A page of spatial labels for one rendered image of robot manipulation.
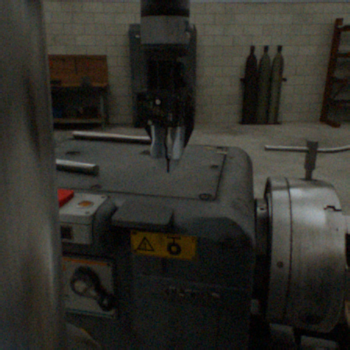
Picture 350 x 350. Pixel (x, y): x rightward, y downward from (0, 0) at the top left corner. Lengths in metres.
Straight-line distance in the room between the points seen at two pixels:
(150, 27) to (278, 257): 0.44
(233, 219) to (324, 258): 0.20
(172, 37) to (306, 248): 0.42
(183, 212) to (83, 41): 6.89
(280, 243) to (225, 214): 0.15
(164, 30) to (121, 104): 6.81
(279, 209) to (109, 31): 6.76
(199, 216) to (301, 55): 7.40
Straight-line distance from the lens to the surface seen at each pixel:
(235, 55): 7.40
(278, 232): 0.64
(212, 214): 0.53
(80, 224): 0.55
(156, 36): 0.52
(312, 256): 0.65
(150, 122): 0.53
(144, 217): 0.51
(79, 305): 0.70
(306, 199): 0.69
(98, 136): 0.96
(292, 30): 7.76
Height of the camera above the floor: 1.50
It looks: 19 degrees down
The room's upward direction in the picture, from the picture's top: straight up
